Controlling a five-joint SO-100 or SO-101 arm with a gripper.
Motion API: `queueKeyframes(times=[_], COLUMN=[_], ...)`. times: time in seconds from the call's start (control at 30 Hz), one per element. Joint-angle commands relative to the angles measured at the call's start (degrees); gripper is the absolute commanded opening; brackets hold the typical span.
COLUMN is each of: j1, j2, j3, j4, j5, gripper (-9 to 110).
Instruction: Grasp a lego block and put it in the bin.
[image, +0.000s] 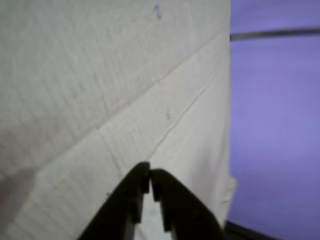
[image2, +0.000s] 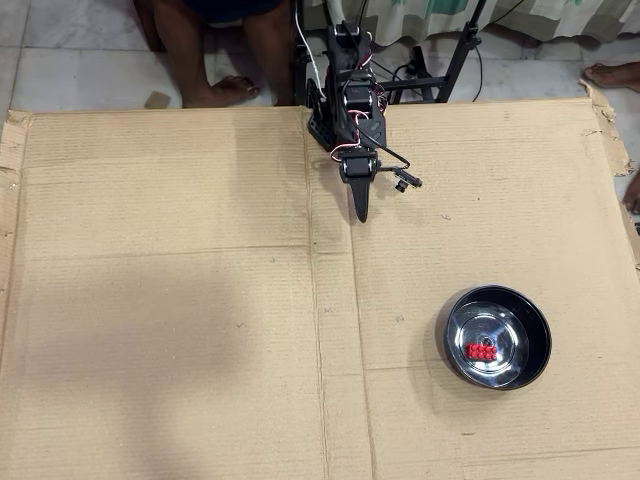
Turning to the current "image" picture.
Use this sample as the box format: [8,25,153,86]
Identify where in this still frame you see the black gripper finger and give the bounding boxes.
[149,169,226,240]
[77,161,151,240]

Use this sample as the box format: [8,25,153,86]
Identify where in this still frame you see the beige cardboard sheet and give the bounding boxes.
[0,0,239,240]

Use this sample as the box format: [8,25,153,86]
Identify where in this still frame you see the thin black bar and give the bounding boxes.
[229,28,320,41]

